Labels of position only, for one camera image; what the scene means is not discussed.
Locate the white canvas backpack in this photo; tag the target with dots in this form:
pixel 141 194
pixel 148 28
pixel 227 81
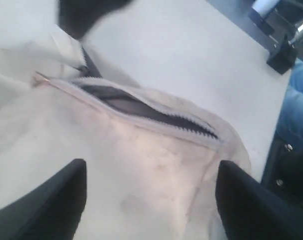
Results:
pixel 152 158

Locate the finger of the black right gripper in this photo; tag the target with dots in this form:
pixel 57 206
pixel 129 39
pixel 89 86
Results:
pixel 77 17

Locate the black table clamp mount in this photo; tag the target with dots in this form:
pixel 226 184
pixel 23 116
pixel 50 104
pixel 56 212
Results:
pixel 283 56

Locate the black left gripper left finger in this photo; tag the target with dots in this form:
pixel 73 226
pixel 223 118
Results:
pixel 52 211

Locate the person in blue jeans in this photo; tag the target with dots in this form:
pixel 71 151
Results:
pixel 290 121

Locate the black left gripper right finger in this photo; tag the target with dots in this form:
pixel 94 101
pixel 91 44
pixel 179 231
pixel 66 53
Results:
pixel 249 211

